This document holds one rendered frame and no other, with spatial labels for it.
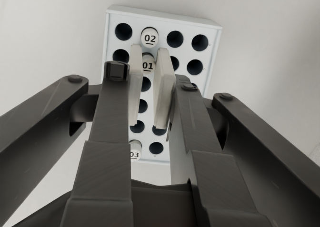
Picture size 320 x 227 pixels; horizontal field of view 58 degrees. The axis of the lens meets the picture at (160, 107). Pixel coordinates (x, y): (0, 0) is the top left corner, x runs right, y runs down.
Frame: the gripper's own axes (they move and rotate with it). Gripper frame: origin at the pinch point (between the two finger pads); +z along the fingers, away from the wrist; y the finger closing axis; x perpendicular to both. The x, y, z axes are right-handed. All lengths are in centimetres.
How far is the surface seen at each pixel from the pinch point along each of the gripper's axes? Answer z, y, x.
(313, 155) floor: 84, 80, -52
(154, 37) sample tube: 2.8, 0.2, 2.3
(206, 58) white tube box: 4.2, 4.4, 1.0
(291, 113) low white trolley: 7.7, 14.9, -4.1
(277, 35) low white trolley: 7.7, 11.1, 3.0
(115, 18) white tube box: 4.2, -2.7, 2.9
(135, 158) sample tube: 2.8, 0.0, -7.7
